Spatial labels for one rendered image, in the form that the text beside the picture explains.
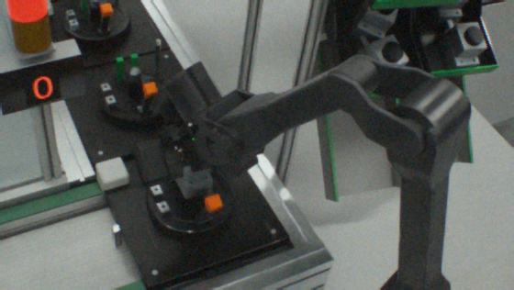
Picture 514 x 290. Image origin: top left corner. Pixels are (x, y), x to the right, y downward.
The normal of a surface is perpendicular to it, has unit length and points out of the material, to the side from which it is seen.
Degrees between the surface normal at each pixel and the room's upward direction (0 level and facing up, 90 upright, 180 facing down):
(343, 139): 45
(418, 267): 90
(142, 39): 0
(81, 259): 0
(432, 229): 72
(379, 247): 0
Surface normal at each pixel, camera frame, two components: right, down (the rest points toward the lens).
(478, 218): 0.11, -0.68
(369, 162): 0.29, 0.03
